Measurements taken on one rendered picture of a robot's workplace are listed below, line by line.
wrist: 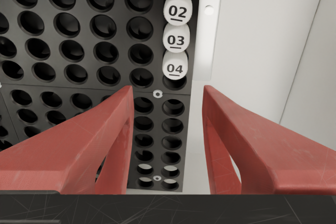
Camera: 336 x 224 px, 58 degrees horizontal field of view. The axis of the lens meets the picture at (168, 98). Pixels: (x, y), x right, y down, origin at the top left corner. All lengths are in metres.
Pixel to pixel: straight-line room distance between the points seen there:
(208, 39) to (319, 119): 0.09
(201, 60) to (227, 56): 0.02
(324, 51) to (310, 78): 0.02
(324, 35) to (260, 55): 0.05
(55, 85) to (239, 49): 0.13
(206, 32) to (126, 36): 0.07
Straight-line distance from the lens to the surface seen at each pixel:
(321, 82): 0.21
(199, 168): 0.28
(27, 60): 0.18
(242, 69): 0.24
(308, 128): 0.22
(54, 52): 0.17
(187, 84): 0.17
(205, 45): 0.21
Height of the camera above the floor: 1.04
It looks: 53 degrees down
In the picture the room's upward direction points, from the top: 174 degrees counter-clockwise
